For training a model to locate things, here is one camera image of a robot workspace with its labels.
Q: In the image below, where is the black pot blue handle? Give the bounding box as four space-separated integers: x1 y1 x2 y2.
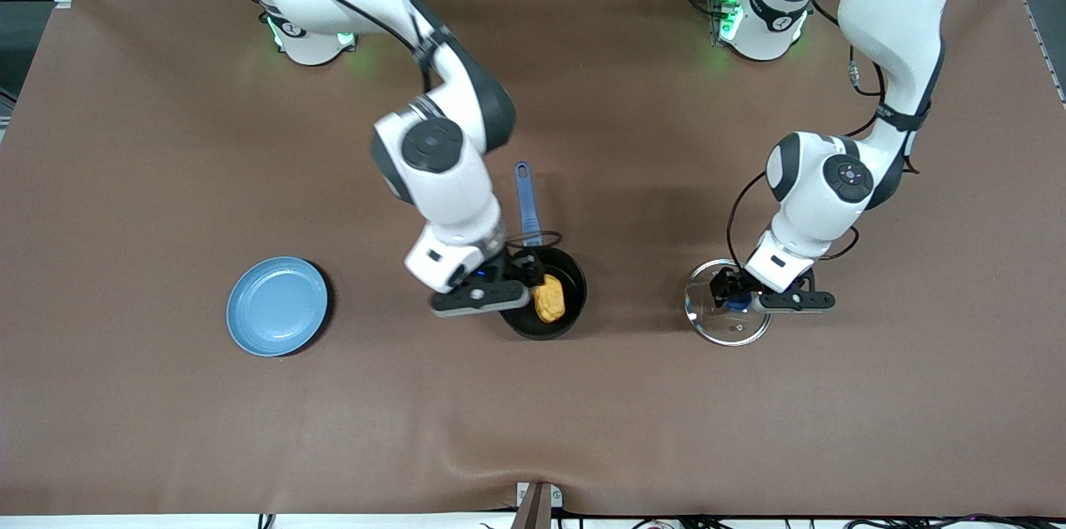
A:
498 162 588 341

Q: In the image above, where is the blue plate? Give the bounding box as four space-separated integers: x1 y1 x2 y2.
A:
227 256 331 357

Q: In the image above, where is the brown table mat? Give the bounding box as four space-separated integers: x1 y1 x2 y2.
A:
0 0 1066 517

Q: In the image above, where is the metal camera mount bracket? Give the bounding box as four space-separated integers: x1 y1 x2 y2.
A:
515 481 564 529

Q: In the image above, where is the glass lid blue knob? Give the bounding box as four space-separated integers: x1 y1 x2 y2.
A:
684 259 774 347

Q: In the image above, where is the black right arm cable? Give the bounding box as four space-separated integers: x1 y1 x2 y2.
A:
223 0 564 252

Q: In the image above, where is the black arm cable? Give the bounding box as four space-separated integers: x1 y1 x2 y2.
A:
726 0 921 265
223 0 564 252

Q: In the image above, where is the yellow potato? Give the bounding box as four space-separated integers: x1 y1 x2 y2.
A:
533 274 568 324

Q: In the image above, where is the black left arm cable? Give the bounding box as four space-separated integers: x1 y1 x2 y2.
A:
726 0 921 265

